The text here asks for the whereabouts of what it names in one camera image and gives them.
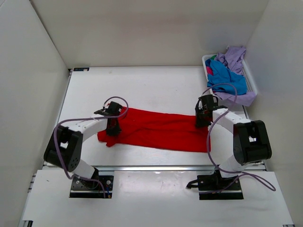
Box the red t shirt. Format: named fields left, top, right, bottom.
left=97, top=108, right=208, bottom=153

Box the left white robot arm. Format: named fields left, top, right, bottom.
left=44, top=101, right=123, bottom=188

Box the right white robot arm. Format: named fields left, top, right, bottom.
left=195, top=95, right=272, bottom=190

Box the pink garment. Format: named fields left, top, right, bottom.
left=206, top=66, right=214, bottom=75

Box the blue t shirt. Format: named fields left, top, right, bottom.
left=205, top=59, right=247, bottom=95

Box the white plastic basket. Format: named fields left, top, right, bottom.
left=202, top=54, right=258, bottom=95

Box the lavender t shirt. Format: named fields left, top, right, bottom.
left=214, top=46, right=256, bottom=107

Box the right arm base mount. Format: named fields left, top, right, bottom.
left=186, top=170, right=244, bottom=201

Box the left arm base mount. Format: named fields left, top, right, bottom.
left=69, top=172, right=114, bottom=199

